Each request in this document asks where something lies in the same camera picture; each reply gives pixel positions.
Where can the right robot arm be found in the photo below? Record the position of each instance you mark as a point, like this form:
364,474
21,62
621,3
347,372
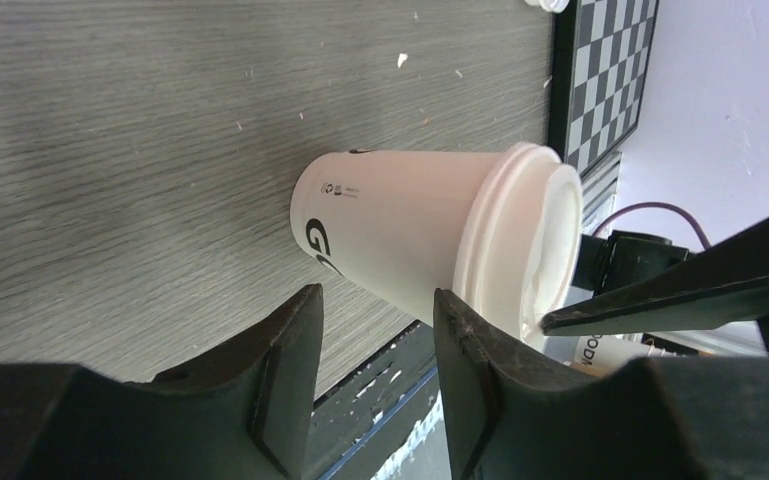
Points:
626,258

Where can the paper cup outside enclosure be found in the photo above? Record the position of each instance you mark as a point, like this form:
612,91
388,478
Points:
608,353

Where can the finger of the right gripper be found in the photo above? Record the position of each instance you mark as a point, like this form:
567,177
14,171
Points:
726,283

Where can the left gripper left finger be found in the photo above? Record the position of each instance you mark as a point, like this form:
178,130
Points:
241,410

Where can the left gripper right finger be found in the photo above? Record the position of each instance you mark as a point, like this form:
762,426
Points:
511,412

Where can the black white checkerboard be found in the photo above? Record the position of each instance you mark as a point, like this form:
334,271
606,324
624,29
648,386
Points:
600,59

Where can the white plastic lid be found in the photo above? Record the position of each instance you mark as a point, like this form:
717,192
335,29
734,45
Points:
520,242
551,6

